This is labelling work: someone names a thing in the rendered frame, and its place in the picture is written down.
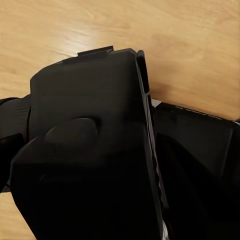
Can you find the digital camera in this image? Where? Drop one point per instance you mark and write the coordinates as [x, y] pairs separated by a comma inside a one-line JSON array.
[[89, 169]]

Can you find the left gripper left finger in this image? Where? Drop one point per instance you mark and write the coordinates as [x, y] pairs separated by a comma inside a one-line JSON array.
[[9, 147]]

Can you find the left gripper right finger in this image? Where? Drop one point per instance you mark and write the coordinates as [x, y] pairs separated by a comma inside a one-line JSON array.
[[201, 206]]

